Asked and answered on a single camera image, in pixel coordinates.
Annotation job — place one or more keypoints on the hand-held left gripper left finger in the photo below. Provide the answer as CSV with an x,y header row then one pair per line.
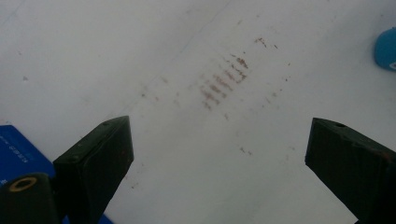
x,y
93,168

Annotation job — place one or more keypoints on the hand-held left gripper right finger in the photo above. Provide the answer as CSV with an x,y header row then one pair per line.
x,y
358,168

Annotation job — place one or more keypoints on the blue cardboard box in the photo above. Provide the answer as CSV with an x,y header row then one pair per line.
x,y
18,149

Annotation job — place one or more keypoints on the blue bottle with white cap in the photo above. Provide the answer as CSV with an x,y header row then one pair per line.
x,y
387,49

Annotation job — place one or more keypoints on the white paper sheet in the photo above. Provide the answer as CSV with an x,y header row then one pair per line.
x,y
186,46

